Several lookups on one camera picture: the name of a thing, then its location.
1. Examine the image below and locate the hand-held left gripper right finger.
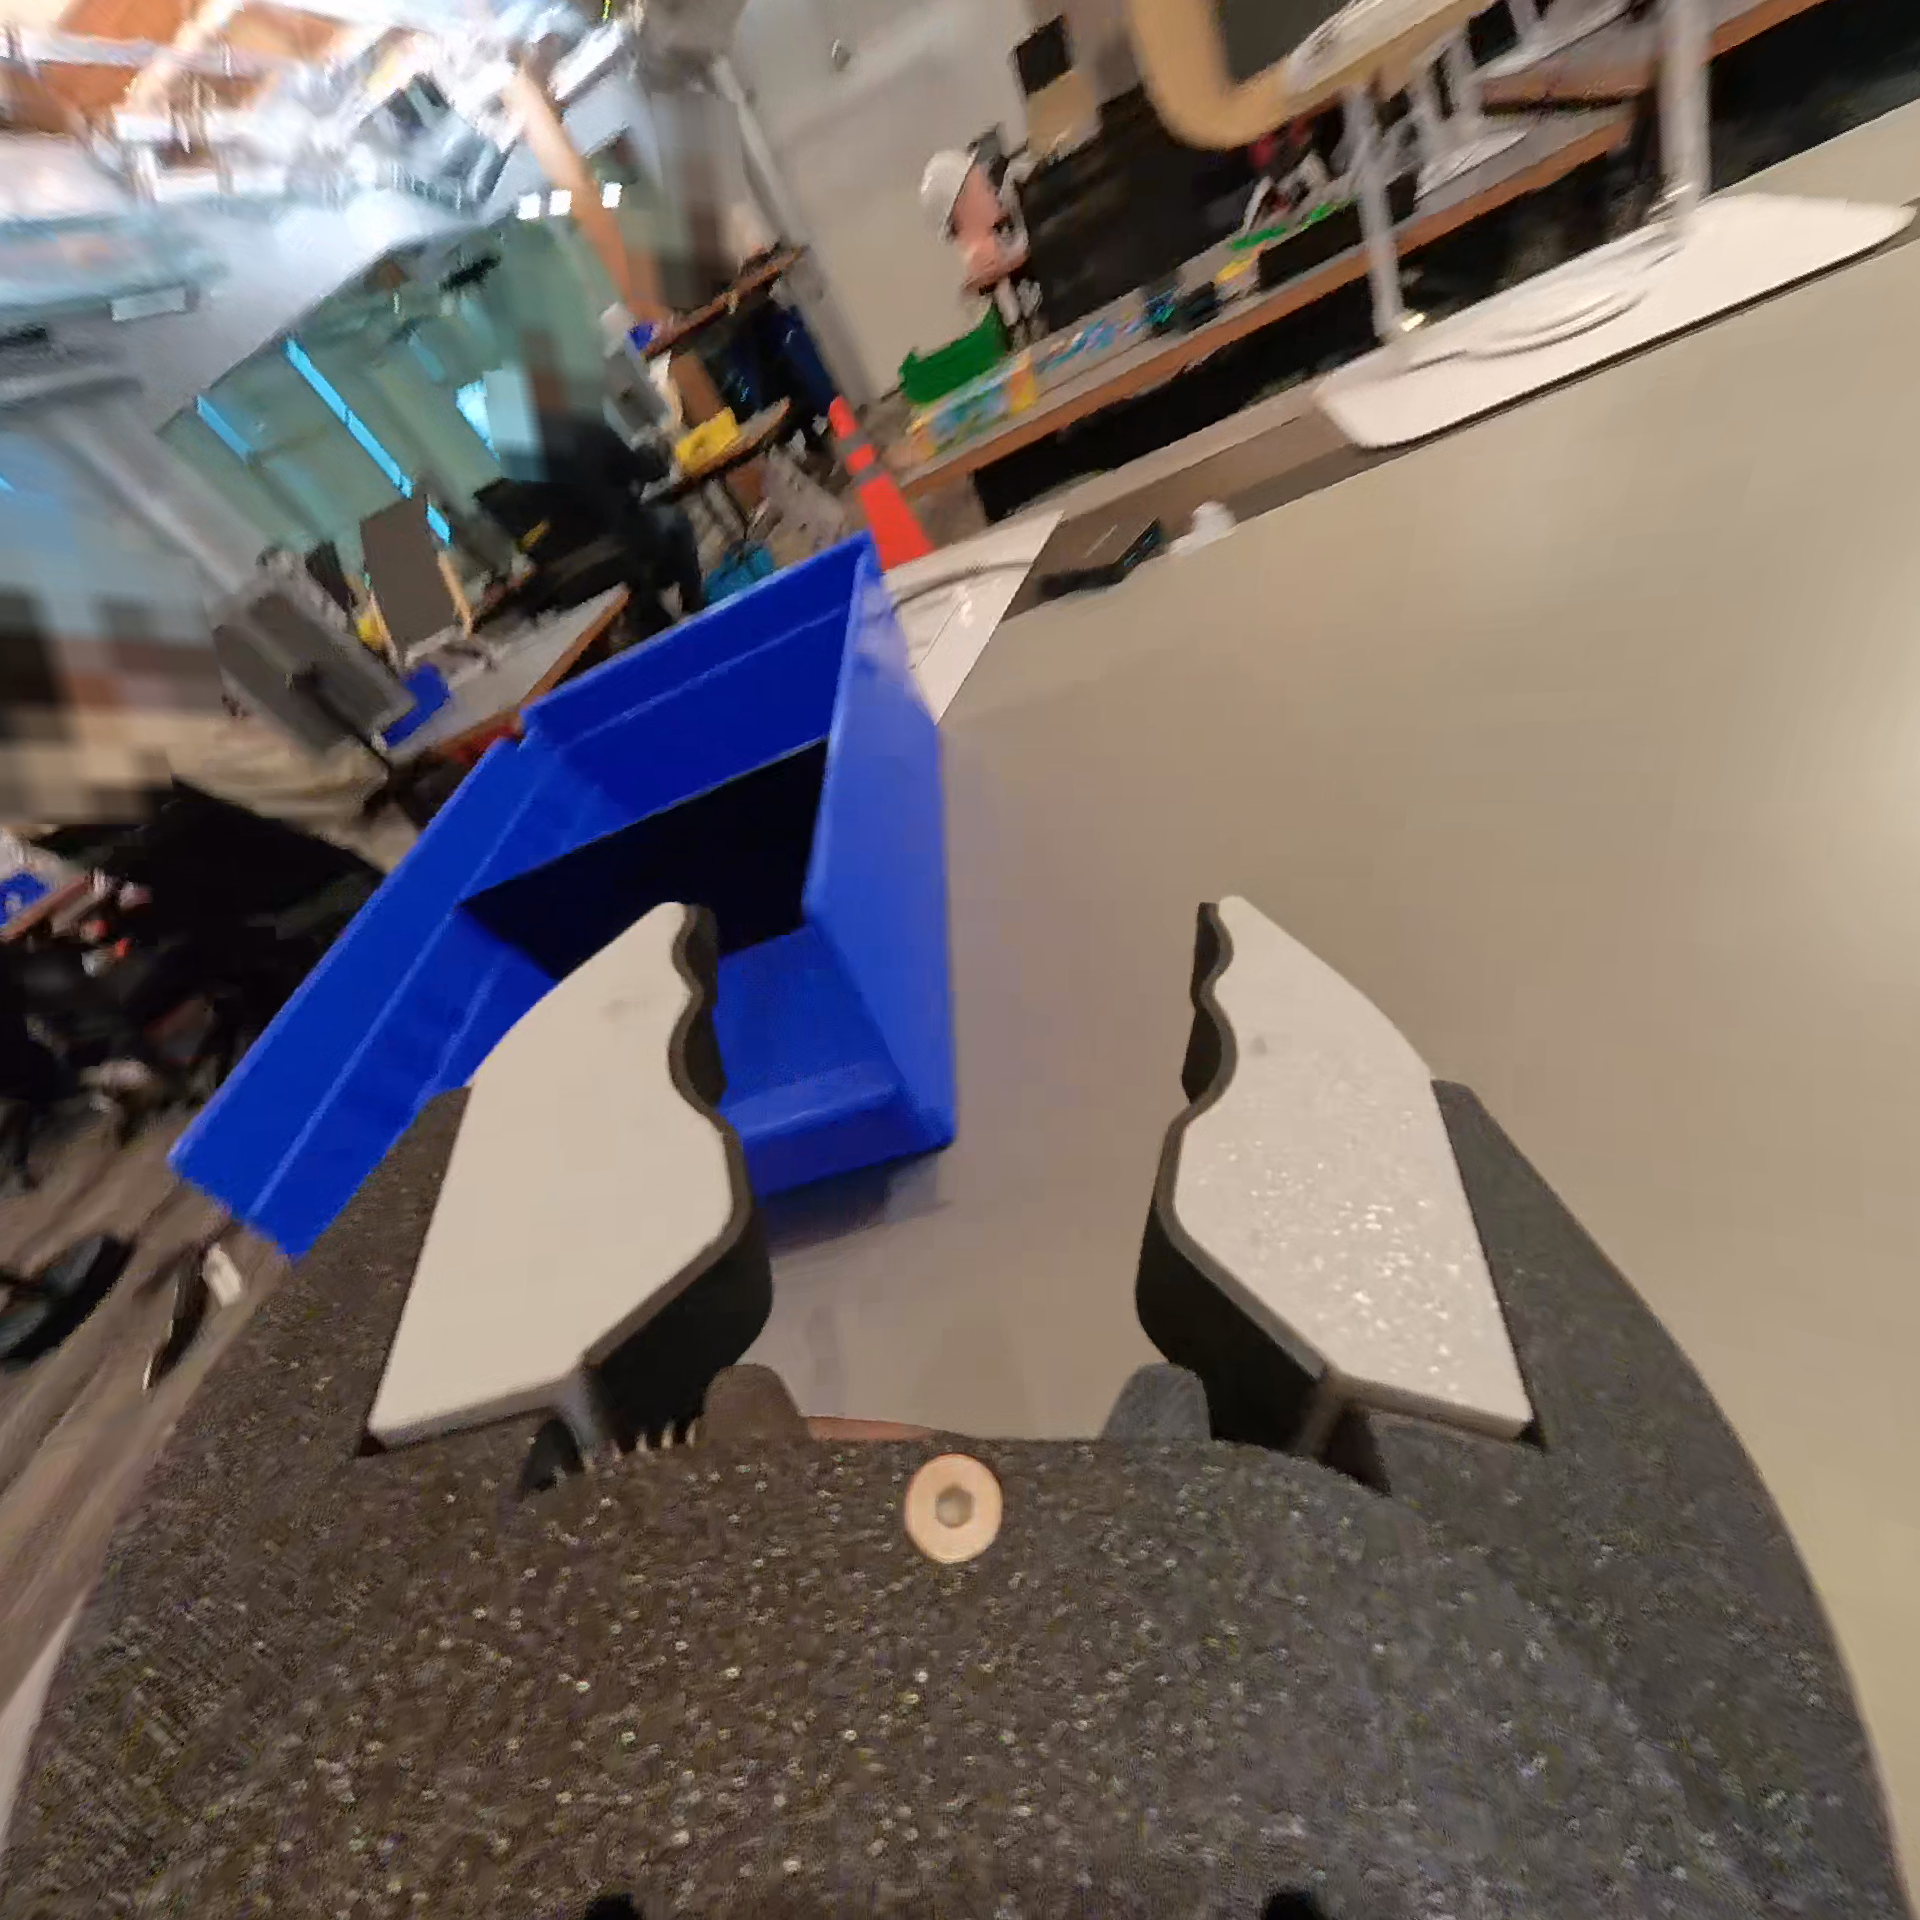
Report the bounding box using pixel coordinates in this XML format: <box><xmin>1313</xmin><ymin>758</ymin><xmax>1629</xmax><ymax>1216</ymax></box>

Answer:
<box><xmin>1135</xmin><ymin>896</ymin><xmax>1535</xmax><ymax>1455</ymax></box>

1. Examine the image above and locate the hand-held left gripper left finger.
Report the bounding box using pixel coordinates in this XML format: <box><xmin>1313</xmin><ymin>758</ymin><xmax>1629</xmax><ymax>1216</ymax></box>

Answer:
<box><xmin>367</xmin><ymin>901</ymin><xmax>772</xmax><ymax>1458</ymax></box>

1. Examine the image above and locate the black office chair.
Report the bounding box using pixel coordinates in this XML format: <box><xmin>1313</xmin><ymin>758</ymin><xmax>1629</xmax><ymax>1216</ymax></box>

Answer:
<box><xmin>0</xmin><ymin>780</ymin><xmax>383</xmax><ymax>1188</ymax></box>

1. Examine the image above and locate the blue plastic bin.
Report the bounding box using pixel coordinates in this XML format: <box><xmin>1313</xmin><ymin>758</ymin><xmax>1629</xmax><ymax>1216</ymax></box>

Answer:
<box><xmin>168</xmin><ymin>530</ymin><xmax>962</xmax><ymax>1258</ymax></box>

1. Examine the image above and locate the grey monitor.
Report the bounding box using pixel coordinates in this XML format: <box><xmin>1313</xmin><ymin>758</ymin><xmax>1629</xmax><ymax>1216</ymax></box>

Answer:
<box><xmin>210</xmin><ymin>586</ymin><xmax>419</xmax><ymax>741</ymax></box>

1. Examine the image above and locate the small black device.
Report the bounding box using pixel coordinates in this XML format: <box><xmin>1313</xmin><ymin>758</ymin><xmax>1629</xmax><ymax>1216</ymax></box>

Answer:
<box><xmin>1035</xmin><ymin>516</ymin><xmax>1168</xmax><ymax>603</ymax></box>

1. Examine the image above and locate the orange traffic cone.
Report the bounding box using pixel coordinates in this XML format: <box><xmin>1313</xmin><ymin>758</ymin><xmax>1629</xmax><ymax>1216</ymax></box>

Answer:
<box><xmin>829</xmin><ymin>395</ymin><xmax>935</xmax><ymax>572</ymax></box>

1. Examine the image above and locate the colourful printed box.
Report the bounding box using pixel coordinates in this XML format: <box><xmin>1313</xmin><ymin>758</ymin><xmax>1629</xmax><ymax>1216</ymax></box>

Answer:
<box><xmin>903</xmin><ymin>357</ymin><xmax>1040</xmax><ymax>458</ymax></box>

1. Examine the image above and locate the long wooden workbench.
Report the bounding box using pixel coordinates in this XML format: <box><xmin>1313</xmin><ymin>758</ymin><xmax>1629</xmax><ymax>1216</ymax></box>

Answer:
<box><xmin>885</xmin><ymin>104</ymin><xmax>1637</xmax><ymax>504</ymax></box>

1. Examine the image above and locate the green plastic bin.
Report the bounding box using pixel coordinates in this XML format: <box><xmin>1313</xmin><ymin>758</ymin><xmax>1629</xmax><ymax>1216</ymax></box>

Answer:
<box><xmin>899</xmin><ymin>308</ymin><xmax>1010</xmax><ymax>408</ymax></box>

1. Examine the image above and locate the toy figure white helmet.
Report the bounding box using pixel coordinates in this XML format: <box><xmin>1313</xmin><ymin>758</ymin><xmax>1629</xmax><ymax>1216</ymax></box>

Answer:
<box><xmin>918</xmin><ymin>132</ymin><xmax>1046</xmax><ymax>333</ymax></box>

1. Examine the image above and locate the wooden-edged black board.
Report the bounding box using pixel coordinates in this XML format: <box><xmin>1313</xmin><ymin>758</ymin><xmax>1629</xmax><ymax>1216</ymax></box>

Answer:
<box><xmin>1123</xmin><ymin>0</ymin><xmax>1502</xmax><ymax>149</ymax></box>

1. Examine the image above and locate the white flat base plate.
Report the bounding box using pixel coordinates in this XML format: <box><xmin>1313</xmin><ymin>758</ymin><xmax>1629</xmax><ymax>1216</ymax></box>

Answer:
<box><xmin>885</xmin><ymin>513</ymin><xmax>1062</xmax><ymax>723</ymax></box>

